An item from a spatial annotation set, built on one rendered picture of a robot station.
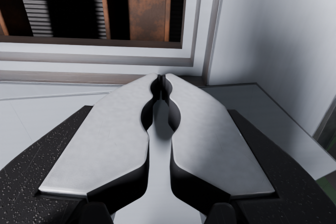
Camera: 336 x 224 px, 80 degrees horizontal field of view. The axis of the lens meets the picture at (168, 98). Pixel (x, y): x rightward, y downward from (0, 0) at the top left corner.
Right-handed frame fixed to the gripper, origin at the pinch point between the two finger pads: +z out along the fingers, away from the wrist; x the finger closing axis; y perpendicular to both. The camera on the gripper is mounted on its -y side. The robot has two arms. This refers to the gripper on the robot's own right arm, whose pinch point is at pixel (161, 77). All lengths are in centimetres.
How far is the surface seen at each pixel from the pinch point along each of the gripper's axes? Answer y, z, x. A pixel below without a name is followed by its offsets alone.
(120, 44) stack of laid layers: -0.3, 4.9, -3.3
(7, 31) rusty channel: 2.0, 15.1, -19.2
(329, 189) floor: 142, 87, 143
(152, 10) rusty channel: -0.6, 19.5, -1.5
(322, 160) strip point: 7.7, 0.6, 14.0
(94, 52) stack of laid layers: 0.2, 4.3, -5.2
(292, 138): 5.2, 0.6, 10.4
